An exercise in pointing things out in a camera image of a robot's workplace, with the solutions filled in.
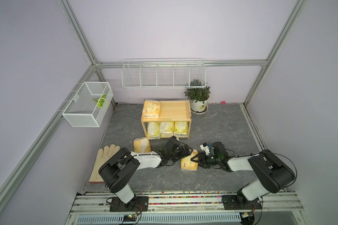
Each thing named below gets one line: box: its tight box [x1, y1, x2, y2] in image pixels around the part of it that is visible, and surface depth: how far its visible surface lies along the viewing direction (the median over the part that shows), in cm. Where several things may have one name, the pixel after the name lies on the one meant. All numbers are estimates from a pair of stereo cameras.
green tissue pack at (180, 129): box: [173, 121, 188, 138], surface depth 98 cm
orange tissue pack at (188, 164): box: [180, 149, 199, 172], surface depth 85 cm
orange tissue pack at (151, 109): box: [142, 100, 161, 119], surface depth 85 cm
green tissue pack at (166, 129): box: [160, 121, 174, 139], surface depth 99 cm
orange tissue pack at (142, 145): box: [133, 136, 152, 153], surface depth 95 cm
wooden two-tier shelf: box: [140, 99, 193, 140], surface depth 89 cm
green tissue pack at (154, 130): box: [147, 121, 162, 140], surface depth 98 cm
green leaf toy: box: [92, 93, 107, 109], surface depth 83 cm
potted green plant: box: [184, 85, 211, 115], surface depth 107 cm
